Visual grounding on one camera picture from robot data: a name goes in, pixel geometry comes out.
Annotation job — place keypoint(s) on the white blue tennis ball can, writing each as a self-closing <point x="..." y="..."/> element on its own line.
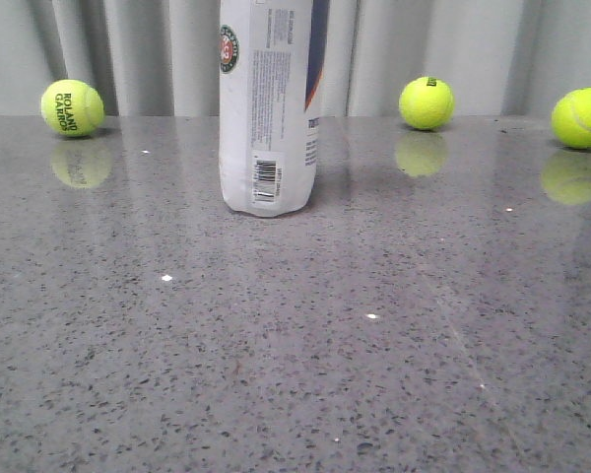
<point x="271" y="65"/>

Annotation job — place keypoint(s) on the Wilson tennis ball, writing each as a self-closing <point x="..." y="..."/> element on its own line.
<point x="426" y="103"/>

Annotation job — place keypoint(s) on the Roland Garros tennis ball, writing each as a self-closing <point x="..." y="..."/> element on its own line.
<point x="72" y="108"/>

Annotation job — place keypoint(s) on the plain yellow tennis ball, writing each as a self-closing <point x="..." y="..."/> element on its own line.
<point x="571" y="119"/>

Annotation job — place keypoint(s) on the grey pleated curtain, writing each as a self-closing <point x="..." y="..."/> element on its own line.
<point x="158" y="58"/>

